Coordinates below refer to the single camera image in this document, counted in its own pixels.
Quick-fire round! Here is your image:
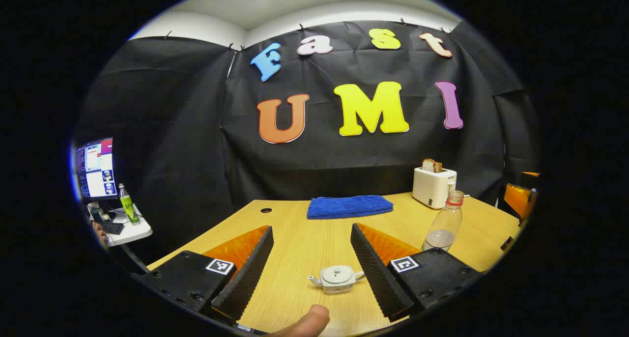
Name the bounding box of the clear plastic water bottle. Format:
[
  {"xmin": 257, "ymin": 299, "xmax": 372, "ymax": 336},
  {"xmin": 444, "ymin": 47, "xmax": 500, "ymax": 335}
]
[{"xmin": 422, "ymin": 190, "xmax": 465, "ymax": 253}]

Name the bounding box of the white toaster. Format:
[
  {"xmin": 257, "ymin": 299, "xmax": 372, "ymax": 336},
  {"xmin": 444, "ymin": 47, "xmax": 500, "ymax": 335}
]
[{"xmin": 412, "ymin": 167, "xmax": 457, "ymax": 210}]

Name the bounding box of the white floral teacup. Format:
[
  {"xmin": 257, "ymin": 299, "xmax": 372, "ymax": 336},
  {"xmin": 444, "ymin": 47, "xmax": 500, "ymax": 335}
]
[{"xmin": 308, "ymin": 266, "xmax": 365, "ymax": 294}]

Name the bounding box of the blue folded towel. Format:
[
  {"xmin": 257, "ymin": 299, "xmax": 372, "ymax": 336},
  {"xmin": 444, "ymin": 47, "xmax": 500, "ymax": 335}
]
[{"xmin": 307, "ymin": 195, "xmax": 394, "ymax": 220}]

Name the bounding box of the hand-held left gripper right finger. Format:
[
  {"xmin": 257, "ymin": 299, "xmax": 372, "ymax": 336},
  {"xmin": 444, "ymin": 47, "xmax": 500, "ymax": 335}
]
[{"xmin": 350, "ymin": 223, "xmax": 485, "ymax": 323}]

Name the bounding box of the green drink bottle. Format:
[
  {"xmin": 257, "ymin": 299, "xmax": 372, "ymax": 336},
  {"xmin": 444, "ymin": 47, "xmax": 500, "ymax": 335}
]
[{"xmin": 119, "ymin": 183, "xmax": 141, "ymax": 225}]

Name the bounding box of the computer monitor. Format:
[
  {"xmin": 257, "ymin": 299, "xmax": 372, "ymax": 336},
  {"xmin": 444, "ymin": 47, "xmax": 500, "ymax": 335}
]
[{"xmin": 74, "ymin": 137, "xmax": 118, "ymax": 202}]

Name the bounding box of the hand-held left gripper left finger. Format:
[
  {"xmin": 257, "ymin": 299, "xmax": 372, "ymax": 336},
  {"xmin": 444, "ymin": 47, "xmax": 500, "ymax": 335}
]
[{"xmin": 143, "ymin": 225, "xmax": 275, "ymax": 323}]

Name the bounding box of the white side table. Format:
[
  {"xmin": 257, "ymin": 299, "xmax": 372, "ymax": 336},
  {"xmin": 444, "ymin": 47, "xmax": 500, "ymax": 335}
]
[{"xmin": 87, "ymin": 204, "xmax": 153, "ymax": 247}]

